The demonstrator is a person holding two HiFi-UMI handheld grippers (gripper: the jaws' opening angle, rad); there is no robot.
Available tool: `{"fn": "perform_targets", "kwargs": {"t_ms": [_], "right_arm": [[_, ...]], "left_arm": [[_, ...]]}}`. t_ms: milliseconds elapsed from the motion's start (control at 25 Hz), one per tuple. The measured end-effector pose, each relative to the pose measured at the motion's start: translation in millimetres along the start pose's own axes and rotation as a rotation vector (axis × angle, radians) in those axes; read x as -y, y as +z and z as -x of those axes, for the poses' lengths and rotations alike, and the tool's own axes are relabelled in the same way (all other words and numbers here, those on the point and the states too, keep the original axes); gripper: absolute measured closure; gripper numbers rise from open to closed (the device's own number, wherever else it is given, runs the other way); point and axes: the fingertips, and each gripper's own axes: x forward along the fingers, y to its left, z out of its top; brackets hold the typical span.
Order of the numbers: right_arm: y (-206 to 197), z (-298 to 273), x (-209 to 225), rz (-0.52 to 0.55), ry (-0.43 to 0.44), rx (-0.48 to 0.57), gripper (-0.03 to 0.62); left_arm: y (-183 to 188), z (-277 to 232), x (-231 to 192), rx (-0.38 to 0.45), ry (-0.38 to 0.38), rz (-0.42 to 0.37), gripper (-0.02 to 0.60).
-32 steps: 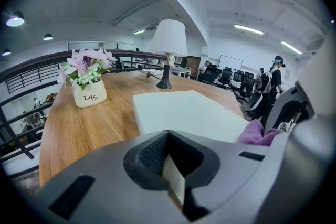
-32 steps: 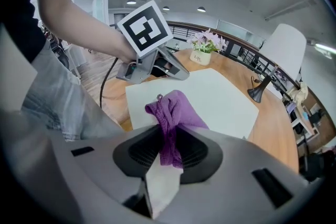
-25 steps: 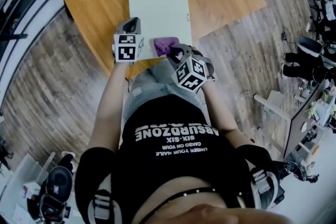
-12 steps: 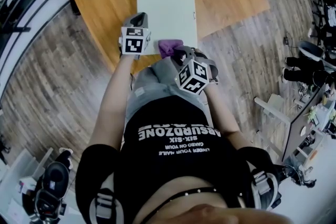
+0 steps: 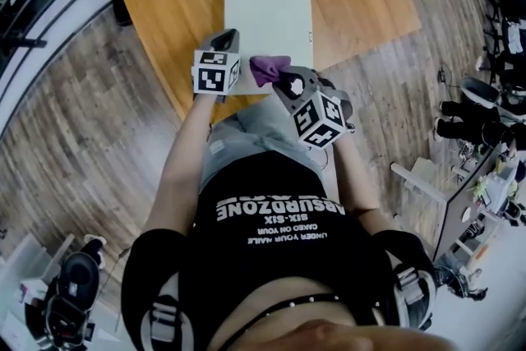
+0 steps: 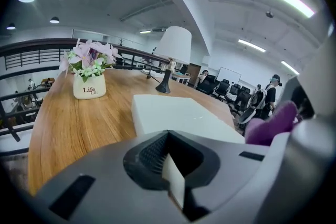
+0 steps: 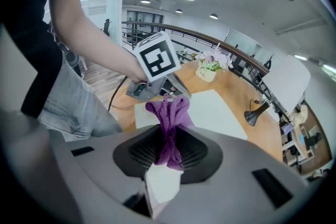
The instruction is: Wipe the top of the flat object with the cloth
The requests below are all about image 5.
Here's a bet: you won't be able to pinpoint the person's left forearm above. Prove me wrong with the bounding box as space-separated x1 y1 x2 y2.
143 92 215 238

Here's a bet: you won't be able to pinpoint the small potted plant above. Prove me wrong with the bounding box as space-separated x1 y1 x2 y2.
472 174 490 201

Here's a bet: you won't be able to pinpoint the dark desk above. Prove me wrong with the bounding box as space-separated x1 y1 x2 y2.
433 143 521 260

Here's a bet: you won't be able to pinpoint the black studded strap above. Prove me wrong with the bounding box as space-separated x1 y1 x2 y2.
224 291 381 351

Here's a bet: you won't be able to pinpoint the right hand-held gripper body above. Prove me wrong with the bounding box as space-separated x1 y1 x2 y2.
292 78 355 151

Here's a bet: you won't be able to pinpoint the light gray shorts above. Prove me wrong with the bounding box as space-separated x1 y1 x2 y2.
199 98 330 194

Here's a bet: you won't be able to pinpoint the black printed t-shirt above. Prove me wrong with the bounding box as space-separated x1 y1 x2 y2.
121 150 439 351

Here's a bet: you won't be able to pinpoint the black floor cable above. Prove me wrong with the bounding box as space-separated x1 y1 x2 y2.
437 61 461 90

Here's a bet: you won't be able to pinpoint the gray shoulder strap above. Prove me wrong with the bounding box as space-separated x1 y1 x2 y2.
392 265 436 332
139 293 186 351

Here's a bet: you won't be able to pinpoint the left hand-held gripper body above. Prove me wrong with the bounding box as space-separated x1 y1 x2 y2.
191 48 242 96

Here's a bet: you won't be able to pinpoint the person's right forearm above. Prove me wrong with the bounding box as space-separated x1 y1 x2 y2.
330 131 395 235

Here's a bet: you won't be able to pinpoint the black metal railing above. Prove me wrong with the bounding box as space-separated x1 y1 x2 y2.
0 0 114 136

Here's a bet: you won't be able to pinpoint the black office chair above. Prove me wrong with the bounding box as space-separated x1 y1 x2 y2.
435 262 490 301
480 0 526 95

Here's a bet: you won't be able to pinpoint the white rectangular board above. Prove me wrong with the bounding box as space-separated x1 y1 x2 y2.
224 0 316 96

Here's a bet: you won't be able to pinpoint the white shelf unit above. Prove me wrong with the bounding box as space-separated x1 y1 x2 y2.
0 232 77 351

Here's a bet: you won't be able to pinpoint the white desk frame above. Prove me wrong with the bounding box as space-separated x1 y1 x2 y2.
390 158 449 202

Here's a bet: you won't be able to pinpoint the person's neck and chin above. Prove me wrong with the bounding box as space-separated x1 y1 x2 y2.
213 277 453 351

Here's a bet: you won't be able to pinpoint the purple cloth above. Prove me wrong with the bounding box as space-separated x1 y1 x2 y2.
249 55 293 88

